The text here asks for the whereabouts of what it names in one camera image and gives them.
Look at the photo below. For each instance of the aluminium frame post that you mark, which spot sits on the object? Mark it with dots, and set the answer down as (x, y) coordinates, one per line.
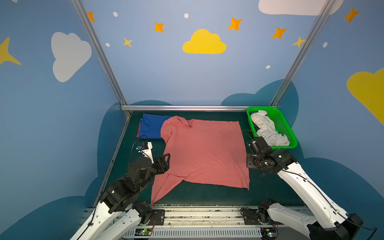
(88, 26)
(304, 50)

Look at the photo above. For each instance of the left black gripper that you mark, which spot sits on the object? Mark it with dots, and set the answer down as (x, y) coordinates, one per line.
(162, 163)

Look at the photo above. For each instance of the right aluminium frame post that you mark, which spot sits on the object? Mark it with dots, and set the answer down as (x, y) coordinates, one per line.
(304, 50)

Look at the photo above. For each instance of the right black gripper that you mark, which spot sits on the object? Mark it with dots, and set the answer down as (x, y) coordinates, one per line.
(250, 160)

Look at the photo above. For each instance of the left aluminium frame post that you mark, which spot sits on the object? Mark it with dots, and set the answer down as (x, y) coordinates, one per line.
(88, 26)

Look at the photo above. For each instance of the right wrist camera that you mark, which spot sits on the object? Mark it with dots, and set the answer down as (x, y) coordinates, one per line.
(258, 145)

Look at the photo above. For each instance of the folded orange t shirt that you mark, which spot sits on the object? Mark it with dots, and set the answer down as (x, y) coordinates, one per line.
(139, 129)

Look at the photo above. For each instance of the right circuit board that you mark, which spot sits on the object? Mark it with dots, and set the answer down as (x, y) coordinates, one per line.
(269, 234)

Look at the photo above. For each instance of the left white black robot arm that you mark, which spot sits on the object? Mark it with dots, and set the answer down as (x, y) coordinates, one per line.
(119, 209)

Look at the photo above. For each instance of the pink t shirt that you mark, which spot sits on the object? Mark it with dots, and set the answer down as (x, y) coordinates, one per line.
(202, 152)

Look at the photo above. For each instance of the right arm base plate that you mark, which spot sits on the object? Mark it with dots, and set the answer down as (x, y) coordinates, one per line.
(256, 217)

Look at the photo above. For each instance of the folded blue t shirt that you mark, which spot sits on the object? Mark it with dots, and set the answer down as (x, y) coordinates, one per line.
(152, 125)

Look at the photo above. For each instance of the aluminium rail base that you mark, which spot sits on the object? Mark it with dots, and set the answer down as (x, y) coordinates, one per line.
(221, 222)

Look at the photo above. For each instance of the white grey t shirt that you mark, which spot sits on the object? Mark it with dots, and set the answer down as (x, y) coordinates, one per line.
(267, 130)

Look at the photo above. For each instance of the green plastic basket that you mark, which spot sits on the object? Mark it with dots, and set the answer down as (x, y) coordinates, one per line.
(281, 124)

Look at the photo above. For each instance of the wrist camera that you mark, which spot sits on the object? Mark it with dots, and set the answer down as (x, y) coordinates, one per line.
(258, 145)
(145, 149)

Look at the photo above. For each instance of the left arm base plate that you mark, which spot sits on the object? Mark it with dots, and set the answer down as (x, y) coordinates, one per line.
(156, 218)

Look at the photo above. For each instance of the left green circuit board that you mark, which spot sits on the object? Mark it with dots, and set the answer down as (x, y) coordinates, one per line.
(143, 232)

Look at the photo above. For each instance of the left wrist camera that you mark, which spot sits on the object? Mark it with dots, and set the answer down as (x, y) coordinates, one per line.
(145, 149)

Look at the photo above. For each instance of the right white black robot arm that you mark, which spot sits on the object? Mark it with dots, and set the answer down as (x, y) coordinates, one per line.
(328, 221)

